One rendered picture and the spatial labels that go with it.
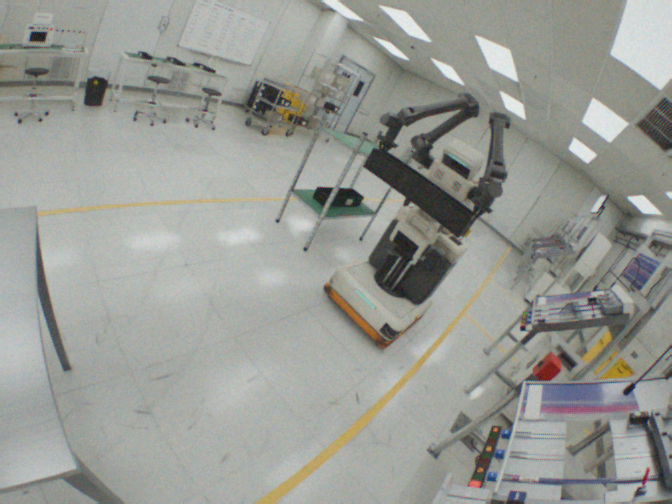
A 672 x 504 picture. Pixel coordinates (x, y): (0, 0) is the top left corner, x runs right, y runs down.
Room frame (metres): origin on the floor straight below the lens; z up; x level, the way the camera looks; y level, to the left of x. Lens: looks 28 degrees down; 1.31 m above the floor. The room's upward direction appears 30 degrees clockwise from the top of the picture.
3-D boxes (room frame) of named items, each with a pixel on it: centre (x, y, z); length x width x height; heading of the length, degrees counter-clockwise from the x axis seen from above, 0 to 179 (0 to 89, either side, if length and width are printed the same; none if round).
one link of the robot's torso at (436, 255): (1.77, -0.44, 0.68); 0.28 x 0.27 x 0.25; 63
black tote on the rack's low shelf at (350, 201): (2.73, 0.22, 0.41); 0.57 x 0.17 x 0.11; 152
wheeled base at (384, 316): (1.95, -0.46, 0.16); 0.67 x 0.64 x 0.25; 153
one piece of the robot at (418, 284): (2.03, -0.51, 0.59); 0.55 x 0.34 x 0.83; 63
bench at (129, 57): (3.79, 3.56, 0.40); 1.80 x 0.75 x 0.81; 152
